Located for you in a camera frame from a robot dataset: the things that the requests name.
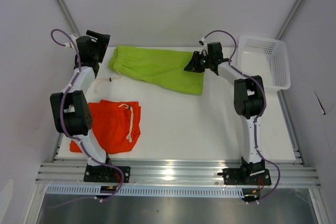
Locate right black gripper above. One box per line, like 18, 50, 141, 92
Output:
184, 51, 213, 73

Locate green shorts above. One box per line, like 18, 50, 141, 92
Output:
108, 46, 204, 95

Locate orange shorts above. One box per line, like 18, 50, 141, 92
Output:
69, 99, 142, 154

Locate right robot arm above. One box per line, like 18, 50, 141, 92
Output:
184, 41, 266, 184

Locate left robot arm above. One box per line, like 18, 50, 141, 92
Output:
50, 28, 114, 182

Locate white plastic basket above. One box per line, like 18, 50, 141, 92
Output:
237, 36, 291, 92

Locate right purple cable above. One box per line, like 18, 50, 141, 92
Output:
203, 30, 281, 205

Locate purple cable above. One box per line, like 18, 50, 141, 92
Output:
48, 29, 124, 209
203, 30, 281, 205

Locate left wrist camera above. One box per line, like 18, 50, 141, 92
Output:
65, 35, 78, 49

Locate left aluminium corner post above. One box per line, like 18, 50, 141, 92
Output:
50, 0, 80, 51

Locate aluminium corner post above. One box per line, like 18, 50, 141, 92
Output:
276, 0, 306, 40
50, 0, 80, 51

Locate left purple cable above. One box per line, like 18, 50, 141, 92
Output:
48, 29, 124, 209

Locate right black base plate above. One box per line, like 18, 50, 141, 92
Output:
217, 168, 271, 186

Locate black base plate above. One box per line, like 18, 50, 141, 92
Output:
83, 165, 121, 183
217, 168, 271, 186

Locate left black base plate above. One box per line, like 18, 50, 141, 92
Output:
83, 165, 121, 183

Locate right aluminium corner post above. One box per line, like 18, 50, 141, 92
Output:
276, 0, 306, 40

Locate aluminium front rail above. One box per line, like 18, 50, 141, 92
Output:
35, 159, 321, 188

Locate white slotted cable duct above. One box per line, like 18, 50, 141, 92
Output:
46, 184, 244, 198

